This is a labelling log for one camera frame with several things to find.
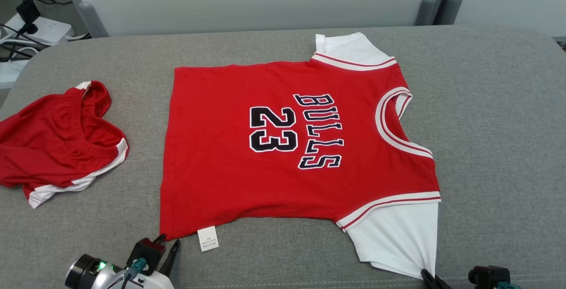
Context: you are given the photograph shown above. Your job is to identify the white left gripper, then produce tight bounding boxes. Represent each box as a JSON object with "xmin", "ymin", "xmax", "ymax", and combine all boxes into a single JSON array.
[{"xmin": 91, "ymin": 233, "xmax": 181, "ymax": 289}]

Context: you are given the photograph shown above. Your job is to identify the red Bulls jersey white sleeves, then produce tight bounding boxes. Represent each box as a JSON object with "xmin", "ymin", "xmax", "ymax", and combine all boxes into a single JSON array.
[{"xmin": 159, "ymin": 33, "xmax": 442, "ymax": 279}]

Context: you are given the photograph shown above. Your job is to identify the red shorts white side stripe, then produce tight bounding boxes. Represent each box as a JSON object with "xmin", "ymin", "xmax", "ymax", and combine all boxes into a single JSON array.
[{"xmin": 0, "ymin": 80, "xmax": 130, "ymax": 209}]

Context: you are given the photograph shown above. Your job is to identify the plain white power strip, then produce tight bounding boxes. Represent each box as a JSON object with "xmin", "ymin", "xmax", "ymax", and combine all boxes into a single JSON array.
[{"xmin": 0, "ymin": 59, "xmax": 29, "ymax": 90}]

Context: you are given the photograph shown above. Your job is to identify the white power strip with plugs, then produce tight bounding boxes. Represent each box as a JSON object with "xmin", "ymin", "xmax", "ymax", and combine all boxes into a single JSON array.
[{"xmin": 4, "ymin": 13, "xmax": 73, "ymax": 46}]

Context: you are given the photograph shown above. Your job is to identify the wide white partition panel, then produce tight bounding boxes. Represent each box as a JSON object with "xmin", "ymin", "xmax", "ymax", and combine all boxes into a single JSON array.
[{"xmin": 55, "ymin": 0, "xmax": 454, "ymax": 38}]

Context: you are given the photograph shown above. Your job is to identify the black power adapter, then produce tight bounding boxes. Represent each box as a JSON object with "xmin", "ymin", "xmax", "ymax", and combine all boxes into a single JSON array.
[{"xmin": 16, "ymin": 0, "xmax": 41, "ymax": 24}]

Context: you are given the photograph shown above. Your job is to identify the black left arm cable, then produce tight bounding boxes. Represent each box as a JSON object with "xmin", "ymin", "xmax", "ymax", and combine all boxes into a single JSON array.
[{"xmin": 106, "ymin": 258, "xmax": 149, "ymax": 289}]

